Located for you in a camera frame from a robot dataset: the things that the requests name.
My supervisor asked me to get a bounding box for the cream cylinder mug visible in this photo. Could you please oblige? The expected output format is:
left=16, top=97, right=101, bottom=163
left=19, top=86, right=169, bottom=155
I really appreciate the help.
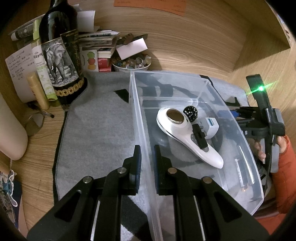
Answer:
left=0, top=93, right=28, bottom=160

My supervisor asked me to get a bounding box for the white handheld massager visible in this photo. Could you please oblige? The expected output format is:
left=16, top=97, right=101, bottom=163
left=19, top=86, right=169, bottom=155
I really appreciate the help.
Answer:
left=157, top=108, right=224, bottom=169

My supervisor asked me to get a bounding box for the person's right hand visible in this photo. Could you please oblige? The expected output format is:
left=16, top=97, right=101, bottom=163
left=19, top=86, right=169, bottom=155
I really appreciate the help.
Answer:
left=252, top=136, right=287, bottom=164

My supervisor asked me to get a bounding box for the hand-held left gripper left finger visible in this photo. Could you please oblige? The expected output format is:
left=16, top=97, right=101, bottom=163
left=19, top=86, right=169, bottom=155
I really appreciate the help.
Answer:
left=26, top=145, right=142, bottom=241

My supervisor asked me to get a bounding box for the green and white tube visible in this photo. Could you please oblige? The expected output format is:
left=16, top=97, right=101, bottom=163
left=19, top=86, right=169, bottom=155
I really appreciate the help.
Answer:
left=31, top=20, right=58, bottom=101

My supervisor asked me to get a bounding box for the person's right forearm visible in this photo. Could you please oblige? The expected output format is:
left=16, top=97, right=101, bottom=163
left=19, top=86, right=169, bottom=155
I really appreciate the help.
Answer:
left=255, top=134, right=294, bottom=234

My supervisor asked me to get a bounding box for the black speckled ball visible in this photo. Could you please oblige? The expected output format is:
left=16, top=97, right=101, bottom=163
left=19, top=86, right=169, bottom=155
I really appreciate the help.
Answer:
left=183, top=105, right=199, bottom=122

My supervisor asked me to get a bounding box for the handwritten paper note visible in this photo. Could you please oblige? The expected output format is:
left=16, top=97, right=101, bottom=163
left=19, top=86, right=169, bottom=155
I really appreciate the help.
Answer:
left=5, top=44, right=41, bottom=102

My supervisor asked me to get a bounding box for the small clear glass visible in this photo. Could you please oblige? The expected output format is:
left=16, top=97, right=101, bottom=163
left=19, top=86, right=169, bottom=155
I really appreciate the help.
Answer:
left=25, top=112, right=45, bottom=137

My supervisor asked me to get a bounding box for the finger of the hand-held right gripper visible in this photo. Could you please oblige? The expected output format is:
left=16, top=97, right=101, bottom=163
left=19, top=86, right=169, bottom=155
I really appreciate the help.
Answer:
left=218, top=105, right=242, bottom=120

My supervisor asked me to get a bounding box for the dark wine bottle elephant label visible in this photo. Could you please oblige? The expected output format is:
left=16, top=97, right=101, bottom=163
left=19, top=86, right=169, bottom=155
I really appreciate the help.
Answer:
left=38, top=0, right=88, bottom=105

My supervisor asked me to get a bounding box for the yellow tube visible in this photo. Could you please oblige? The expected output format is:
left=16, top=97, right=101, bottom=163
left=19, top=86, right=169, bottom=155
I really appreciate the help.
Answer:
left=26, top=72, right=50, bottom=110

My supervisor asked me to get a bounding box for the bowl of stones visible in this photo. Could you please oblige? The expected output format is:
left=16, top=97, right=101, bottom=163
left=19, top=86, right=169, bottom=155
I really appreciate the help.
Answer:
left=112, top=54, right=152, bottom=72

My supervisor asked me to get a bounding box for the white charger plug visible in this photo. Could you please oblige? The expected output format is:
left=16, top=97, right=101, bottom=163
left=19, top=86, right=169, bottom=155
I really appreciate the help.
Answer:
left=199, top=117, right=220, bottom=140

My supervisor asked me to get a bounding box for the grey printed mat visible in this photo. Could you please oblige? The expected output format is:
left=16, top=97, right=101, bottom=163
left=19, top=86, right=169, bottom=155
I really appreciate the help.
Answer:
left=53, top=71, right=285, bottom=241

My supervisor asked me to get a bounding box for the silver metal rod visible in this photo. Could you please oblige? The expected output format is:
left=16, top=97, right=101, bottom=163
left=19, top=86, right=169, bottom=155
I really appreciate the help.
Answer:
left=238, top=146, right=255, bottom=184

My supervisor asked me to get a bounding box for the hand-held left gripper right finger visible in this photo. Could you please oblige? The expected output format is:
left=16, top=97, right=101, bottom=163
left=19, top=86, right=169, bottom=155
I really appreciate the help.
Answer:
left=154, top=145, right=264, bottom=241

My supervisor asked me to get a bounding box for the clear plastic container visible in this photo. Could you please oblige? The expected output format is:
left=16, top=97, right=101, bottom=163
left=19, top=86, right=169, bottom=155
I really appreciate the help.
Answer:
left=129, top=70, right=264, bottom=241

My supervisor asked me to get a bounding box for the stack of books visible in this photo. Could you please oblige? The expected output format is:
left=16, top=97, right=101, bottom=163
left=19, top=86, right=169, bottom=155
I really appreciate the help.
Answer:
left=79, top=29, right=148, bottom=72

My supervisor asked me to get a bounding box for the black pen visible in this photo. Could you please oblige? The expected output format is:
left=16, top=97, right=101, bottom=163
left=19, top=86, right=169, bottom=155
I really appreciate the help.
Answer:
left=29, top=102, right=55, bottom=118

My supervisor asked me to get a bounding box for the orange sticky note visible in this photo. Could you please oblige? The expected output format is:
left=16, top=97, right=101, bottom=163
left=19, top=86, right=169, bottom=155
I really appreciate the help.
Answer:
left=114, top=0, right=186, bottom=16

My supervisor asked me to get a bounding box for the white card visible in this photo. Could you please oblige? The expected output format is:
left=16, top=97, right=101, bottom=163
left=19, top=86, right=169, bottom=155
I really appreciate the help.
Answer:
left=116, top=38, right=148, bottom=59

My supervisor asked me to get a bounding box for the rolled newspaper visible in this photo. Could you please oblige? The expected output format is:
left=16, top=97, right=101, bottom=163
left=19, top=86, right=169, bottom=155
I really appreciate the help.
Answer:
left=9, top=10, right=96, bottom=42

